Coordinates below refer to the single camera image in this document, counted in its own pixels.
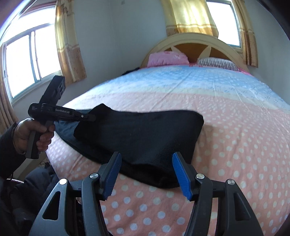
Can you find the person's left hand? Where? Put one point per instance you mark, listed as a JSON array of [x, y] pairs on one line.
[[25, 129]]

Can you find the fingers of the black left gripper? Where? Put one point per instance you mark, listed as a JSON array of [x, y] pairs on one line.
[[85, 117]]

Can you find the yellow curtain left of headboard window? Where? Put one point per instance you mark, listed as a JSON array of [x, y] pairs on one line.
[[188, 16]]

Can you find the dark sleeved left forearm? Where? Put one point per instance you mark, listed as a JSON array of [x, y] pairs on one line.
[[10, 159]]

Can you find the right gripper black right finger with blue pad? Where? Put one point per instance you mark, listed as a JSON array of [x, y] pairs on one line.
[[185, 174]]

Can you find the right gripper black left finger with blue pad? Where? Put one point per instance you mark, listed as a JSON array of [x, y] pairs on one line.
[[108, 174]]

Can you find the black pants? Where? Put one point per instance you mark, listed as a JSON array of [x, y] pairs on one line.
[[146, 141]]

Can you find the yellow curtain of headboard window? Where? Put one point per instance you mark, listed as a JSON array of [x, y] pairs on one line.
[[247, 36], [188, 16]]

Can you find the pink blue polka-dot bedsheet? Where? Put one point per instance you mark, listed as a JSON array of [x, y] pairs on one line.
[[226, 124]]

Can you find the side window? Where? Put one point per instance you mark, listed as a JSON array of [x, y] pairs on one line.
[[30, 51]]

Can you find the yellow curtain right of headboard window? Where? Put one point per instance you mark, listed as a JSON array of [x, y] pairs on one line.
[[247, 36]]

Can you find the yellow side curtain near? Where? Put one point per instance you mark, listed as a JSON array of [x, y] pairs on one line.
[[7, 114]]

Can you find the cream and brown headboard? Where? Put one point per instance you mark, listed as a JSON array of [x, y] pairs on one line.
[[196, 46]]

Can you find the yellow side window curtain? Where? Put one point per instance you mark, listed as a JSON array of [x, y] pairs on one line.
[[68, 50]]

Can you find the pink pillow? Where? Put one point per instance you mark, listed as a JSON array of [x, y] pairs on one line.
[[167, 58]]

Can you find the headboard window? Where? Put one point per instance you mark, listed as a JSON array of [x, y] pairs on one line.
[[224, 16]]

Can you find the dark clothing beside bed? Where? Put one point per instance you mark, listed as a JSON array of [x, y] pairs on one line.
[[130, 71]]

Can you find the black white checked pillow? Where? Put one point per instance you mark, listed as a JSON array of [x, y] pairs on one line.
[[217, 63]]

